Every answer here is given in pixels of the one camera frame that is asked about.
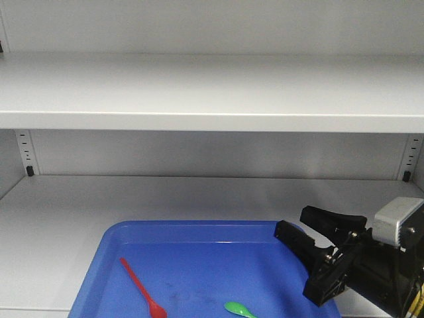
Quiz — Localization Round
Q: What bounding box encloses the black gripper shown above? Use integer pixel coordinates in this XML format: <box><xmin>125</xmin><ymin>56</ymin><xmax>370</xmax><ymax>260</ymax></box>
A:
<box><xmin>274</xmin><ymin>205</ymin><xmax>423</xmax><ymax>317</ymax></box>

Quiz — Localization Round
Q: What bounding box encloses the green plastic spoon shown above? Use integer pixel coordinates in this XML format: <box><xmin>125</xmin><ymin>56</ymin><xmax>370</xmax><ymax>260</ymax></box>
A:
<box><xmin>224</xmin><ymin>301</ymin><xmax>256</xmax><ymax>318</ymax></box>

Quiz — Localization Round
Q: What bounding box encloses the red plastic spoon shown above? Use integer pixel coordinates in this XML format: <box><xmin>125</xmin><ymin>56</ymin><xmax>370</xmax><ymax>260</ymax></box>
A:
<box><xmin>119</xmin><ymin>257</ymin><xmax>168</xmax><ymax>318</ymax></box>

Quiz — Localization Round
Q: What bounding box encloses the grey cabinet shelf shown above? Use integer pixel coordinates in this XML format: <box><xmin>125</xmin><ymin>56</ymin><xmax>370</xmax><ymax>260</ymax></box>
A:
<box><xmin>1</xmin><ymin>53</ymin><xmax>423</xmax><ymax>133</ymax></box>

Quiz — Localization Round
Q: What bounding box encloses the blue plastic tray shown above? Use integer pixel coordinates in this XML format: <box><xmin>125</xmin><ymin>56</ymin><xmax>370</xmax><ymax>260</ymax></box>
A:
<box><xmin>70</xmin><ymin>221</ymin><xmax>340</xmax><ymax>317</ymax></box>

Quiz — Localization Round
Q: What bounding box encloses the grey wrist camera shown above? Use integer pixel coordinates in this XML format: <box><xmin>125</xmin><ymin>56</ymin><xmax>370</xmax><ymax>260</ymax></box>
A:
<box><xmin>372</xmin><ymin>197</ymin><xmax>423</xmax><ymax>249</ymax></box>

